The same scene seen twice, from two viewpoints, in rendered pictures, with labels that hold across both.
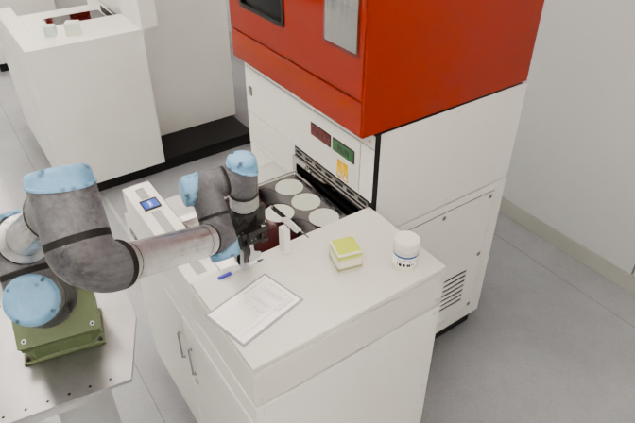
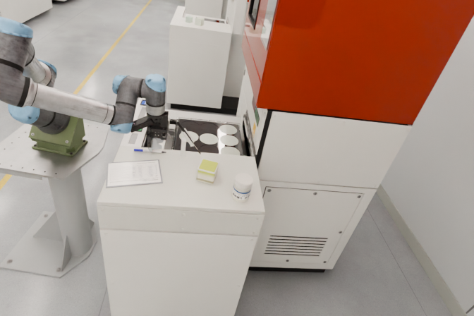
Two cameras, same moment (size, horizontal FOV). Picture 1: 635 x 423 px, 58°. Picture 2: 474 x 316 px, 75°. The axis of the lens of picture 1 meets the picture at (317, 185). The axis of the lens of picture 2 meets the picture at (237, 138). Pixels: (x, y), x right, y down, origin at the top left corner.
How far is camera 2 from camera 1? 70 cm
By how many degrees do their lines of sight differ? 20
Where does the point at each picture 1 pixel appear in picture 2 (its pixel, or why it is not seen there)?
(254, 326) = (123, 181)
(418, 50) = (314, 62)
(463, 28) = (358, 61)
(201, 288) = (121, 149)
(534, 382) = not seen: outside the picture
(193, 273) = (127, 142)
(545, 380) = not seen: outside the picture
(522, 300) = (369, 283)
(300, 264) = (182, 165)
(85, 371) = (51, 163)
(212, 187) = (128, 86)
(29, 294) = not seen: hidden behind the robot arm
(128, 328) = (89, 156)
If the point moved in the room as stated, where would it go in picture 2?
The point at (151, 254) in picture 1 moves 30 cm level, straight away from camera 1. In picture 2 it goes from (45, 95) to (97, 63)
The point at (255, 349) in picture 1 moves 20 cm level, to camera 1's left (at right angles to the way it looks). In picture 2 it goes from (109, 192) to (73, 169)
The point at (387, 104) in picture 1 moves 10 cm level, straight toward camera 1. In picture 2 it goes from (281, 92) to (269, 98)
